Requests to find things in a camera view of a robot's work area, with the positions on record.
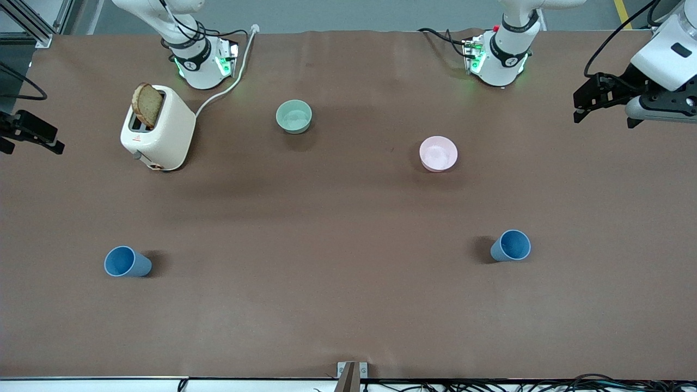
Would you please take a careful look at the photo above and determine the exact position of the blue ribbed plastic cup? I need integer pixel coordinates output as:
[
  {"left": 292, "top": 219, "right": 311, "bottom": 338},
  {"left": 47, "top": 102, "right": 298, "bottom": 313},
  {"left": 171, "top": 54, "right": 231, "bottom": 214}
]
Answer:
[
  {"left": 490, "top": 230, "right": 531, "bottom": 262},
  {"left": 104, "top": 246, "right": 152, "bottom": 278}
]

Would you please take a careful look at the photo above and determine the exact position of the arm base connector plate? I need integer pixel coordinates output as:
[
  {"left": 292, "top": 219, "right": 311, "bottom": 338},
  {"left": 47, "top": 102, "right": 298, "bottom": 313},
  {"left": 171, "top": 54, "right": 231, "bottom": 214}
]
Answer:
[
  {"left": 215, "top": 39, "right": 240, "bottom": 78},
  {"left": 462, "top": 35, "right": 486, "bottom": 75}
]

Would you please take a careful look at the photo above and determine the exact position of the brown bread slice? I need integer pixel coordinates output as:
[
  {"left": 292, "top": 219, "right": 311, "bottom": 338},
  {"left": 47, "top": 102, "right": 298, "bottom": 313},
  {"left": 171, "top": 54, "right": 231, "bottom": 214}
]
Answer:
[{"left": 132, "top": 83, "right": 164, "bottom": 129}]

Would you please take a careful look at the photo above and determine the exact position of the cream white toaster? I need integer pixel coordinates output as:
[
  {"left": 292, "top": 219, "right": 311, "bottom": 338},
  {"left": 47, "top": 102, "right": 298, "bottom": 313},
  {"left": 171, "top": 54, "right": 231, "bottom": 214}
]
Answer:
[{"left": 120, "top": 84, "right": 197, "bottom": 172}]

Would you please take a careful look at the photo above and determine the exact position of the pink bowl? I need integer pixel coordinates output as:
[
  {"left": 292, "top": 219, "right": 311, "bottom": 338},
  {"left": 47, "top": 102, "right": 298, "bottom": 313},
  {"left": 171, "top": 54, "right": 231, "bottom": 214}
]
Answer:
[{"left": 419, "top": 136, "right": 458, "bottom": 173}]

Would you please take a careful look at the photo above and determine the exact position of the green bowl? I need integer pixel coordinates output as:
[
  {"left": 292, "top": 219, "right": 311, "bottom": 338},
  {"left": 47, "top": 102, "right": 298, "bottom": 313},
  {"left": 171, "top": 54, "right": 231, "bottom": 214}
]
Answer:
[{"left": 276, "top": 100, "right": 313, "bottom": 134}]

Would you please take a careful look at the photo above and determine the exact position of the large table cover sheet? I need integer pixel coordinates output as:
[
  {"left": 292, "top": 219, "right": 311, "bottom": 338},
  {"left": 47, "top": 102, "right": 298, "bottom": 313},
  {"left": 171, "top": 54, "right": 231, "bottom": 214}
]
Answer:
[{"left": 0, "top": 28, "right": 697, "bottom": 381}]

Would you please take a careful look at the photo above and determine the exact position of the aluminium frame profile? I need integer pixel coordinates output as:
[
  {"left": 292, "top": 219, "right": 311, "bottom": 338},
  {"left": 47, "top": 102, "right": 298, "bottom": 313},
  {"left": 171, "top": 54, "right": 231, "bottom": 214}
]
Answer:
[{"left": 0, "top": 0, "right": 75, "bottom": 48}]

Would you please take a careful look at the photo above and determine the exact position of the black left arm base cable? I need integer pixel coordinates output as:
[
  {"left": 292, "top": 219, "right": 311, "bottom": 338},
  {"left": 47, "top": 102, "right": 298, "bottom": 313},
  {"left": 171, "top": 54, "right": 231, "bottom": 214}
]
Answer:
[{"left": 418, "top": 27, "right": 470, "bottom": 57}]

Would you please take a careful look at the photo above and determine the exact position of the black arm base cable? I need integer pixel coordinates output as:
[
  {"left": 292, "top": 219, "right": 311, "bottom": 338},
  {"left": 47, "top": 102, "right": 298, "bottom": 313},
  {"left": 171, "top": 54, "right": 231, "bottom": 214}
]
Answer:
[
  {"left": 158, "top": 0, "right": 250, "bottom": 55},
  {"left": 418, "top": 27, "right": 470, "bottom": 57}
]

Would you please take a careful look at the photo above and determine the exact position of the white toaster power cable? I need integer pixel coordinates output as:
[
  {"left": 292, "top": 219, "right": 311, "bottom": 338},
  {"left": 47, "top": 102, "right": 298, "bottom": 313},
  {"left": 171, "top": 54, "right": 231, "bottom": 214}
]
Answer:
[{"left": 195, "top": 24, "right": 260, "bottom": 118}]

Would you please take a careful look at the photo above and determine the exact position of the black right arm base cable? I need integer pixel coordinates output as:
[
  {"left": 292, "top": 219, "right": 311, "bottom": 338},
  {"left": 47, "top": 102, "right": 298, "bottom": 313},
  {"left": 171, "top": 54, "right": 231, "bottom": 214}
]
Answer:
[{"left": 158, "top": 0, "right": 250, "bottom": 55}]

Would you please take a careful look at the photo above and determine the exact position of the black cable bundle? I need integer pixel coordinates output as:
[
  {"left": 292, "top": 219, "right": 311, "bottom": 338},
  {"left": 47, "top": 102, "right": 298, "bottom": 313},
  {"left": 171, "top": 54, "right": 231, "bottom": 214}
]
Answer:
[{"left": 359, "top": 373, "right": 697, "bottom": 392}]

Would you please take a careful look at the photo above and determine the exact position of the metal table edge bracket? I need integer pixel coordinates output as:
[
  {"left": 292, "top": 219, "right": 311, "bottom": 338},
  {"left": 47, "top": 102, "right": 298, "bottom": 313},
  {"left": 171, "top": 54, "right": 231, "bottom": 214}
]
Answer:
[{"left": 337, "top": 362, "right": 369, "bottom": 392}]

